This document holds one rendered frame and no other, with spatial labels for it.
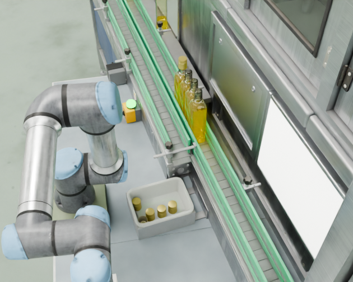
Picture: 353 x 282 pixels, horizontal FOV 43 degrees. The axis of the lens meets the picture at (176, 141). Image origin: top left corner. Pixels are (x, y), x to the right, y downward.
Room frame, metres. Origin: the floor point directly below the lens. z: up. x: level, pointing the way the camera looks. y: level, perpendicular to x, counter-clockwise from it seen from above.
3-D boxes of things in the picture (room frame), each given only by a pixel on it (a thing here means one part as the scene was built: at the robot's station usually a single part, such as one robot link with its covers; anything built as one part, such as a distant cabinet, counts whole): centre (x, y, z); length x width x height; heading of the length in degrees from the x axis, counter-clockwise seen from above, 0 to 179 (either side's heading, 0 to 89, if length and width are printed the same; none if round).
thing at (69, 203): (0.98, 0.38, 0.88); 0.15 x 0.15 x 0.10
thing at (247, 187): (0.94, -0.26, 0.94); 0.07 x 0.04 x 0.13; 109
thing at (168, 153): (1.10, 0.01, 0.95); 0.17 x 0.03 x 0.12; 109
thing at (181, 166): (1.11, -0.01, 0.85); 0.09 x 0.04 x 0.07; 109
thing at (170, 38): (1.92, 0.04, 0.84); 0.95 x 0.09 x 0.11; 19
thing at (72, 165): (0.98, 0.37, 1.00); 0.13 x 0.12 x 0.14; 97
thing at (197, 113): (1.23, -0.08, 0.99); 0.06 x 0.06 x 0.21; 20
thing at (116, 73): (1.75, 0.30, 0.79); 0.08 x 0.08 x 0.08; 19
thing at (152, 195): (0.96, 0.06, 0.80); 0.22 x 0.17 x 0.09; 109
